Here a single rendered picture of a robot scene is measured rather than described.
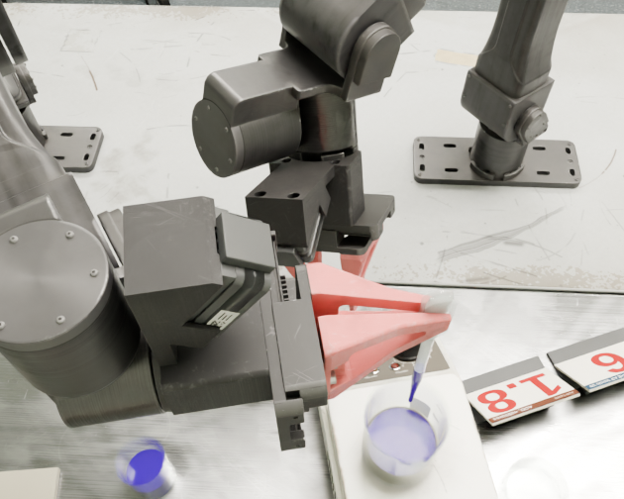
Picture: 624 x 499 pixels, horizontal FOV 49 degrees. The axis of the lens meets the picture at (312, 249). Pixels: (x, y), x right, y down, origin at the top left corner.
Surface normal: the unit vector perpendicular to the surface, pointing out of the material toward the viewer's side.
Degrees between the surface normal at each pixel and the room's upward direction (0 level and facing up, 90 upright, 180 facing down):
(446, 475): 0
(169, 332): 92
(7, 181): 11
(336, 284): 22
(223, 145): 74
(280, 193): 30
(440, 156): 0
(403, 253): 0
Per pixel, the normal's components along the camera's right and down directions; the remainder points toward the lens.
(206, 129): -0.77, 0.34
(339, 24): -0.58, -0.02
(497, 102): -0.79, 0.49
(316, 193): 0.94, 0.07
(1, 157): 0.07, -0.42
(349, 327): 0.35, -0.55
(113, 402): 0.14, 0.49
